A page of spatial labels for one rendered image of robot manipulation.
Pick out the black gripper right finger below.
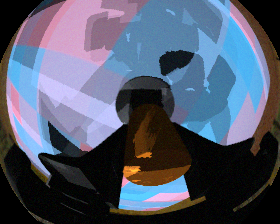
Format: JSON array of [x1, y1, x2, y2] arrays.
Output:
[[172, 123, 254, 201]]

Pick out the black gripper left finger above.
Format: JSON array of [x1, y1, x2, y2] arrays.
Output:
[[38, 124, 128, 210]]

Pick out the black round pedestal with silver shaft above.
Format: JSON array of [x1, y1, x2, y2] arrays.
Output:
[[115, 76, 175, 124]]

